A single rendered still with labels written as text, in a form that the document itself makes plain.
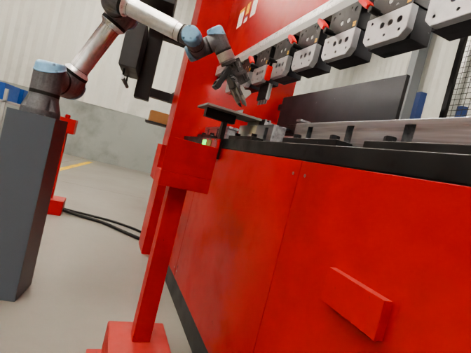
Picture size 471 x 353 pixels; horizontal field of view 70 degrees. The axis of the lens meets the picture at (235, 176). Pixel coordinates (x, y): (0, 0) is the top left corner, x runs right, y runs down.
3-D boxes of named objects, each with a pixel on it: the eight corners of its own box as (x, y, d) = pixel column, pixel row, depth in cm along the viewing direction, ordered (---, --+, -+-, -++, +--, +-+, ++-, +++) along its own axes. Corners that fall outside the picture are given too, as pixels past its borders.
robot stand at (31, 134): (-35, 295, 135) (6, 106, 132) (-13, 278, 152) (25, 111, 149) (14, 302, 139) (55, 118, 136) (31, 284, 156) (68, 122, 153)
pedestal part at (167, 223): (130, 331, 117) (167, 181, 115) (148, 332, 119) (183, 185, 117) (132, 342, 112) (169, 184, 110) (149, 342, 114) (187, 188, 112)
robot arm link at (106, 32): (38, 82, 149) (113, -17, 145) (58, 91, 163) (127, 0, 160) (58, 100, 148) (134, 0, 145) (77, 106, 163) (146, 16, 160)
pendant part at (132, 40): (123, 75, 273) (133, 31, 271) (138, 80, 276) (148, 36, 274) (118, 63, 229) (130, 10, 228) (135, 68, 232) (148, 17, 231)
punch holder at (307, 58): (289, 71, 132) (300, 30, 131) (307, 78, 135) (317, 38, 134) (310, 64, 118) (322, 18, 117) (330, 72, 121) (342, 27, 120)
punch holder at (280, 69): (267, 79, 150) (276, 43, 150) (283, 85, 153) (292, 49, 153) (283, 73, 136) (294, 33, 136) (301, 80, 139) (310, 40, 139)
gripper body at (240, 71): (250, 81, 153) (240, 55, 150) (234, 88, 151) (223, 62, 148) (244, 83, 160) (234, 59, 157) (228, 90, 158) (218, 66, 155)
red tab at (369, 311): (319, 299, 69) (329, 266, 69) (328, 300, 70) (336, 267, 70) (373, 341, 55) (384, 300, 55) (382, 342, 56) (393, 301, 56)
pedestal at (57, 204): (31, 205, 288) (52, 111, 285) (63, 210, 297) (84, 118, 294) (26, 211, 269) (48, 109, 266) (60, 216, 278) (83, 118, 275)
